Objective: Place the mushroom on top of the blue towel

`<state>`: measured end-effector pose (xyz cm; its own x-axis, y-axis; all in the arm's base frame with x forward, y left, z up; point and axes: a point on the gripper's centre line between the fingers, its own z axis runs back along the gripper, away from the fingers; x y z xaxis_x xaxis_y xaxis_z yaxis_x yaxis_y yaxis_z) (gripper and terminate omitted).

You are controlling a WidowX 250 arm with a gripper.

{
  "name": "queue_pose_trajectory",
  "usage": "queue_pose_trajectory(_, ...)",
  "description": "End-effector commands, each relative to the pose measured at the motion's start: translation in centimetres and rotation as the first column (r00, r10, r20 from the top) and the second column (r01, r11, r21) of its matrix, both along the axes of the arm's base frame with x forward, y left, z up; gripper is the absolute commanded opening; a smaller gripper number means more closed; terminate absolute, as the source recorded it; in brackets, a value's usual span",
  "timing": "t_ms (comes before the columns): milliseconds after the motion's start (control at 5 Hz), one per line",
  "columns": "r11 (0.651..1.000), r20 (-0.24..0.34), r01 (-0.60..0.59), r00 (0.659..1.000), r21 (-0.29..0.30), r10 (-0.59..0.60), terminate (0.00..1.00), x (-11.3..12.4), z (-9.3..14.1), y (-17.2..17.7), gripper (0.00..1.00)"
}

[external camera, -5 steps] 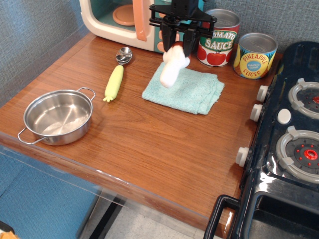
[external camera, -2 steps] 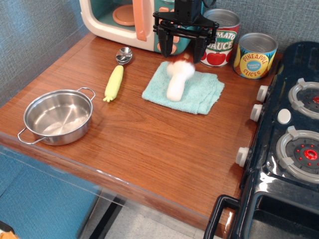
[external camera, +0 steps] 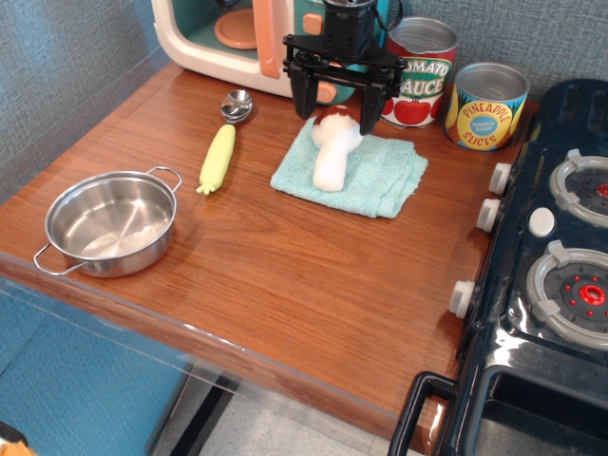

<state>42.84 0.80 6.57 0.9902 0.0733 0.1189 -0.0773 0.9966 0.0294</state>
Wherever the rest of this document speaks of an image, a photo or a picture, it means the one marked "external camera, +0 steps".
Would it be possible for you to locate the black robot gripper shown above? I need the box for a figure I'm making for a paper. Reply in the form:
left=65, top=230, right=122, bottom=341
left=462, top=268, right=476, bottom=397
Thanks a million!
left=283, top=1, right=405, bottom=135

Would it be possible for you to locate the plush mushroom toy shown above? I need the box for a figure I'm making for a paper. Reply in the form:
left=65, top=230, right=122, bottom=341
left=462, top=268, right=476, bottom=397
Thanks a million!
left=312, top=104, right=363, bottom=192

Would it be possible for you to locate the light blue folded towel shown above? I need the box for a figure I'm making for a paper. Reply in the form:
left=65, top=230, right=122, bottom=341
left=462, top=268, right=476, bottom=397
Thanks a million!
left=270, top=119, right=428, bottom=219

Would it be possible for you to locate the tomato sauce can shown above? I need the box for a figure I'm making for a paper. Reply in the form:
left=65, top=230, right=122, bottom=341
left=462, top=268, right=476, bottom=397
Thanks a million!
left=382, top=16, right=459, bottom=127

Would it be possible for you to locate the toy microwave teal and cream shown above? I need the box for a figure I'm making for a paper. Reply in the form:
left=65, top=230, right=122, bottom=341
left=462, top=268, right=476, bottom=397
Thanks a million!
left=150, top=0, right=390, bottom=105

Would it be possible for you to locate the pineapple slices can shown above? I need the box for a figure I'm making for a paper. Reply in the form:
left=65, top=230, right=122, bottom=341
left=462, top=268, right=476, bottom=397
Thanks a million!
left=445, top=62, right=530, bottom=151

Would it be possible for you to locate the stainless steel pot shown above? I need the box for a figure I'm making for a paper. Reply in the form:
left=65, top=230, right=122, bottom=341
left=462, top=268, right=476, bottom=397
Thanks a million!
left=33, top=166, right=182, bottom=278

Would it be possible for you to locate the black toy stove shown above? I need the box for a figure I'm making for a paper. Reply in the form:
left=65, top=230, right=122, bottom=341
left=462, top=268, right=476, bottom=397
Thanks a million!
left=389, top=79, right=607, bottom=455

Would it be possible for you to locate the orange plush object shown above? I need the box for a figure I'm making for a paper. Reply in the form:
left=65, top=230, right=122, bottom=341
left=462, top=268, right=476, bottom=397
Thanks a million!
left=0, top=441, right=37, bottom=456

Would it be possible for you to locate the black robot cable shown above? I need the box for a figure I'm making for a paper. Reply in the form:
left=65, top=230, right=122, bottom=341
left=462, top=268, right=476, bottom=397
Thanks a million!
left=372, top=0, right=405, bottom=32

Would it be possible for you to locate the spoon with yellow corn handle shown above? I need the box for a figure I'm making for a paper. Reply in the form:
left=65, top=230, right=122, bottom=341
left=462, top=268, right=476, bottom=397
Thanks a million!
left=197, top=89, right=253, bottom=195

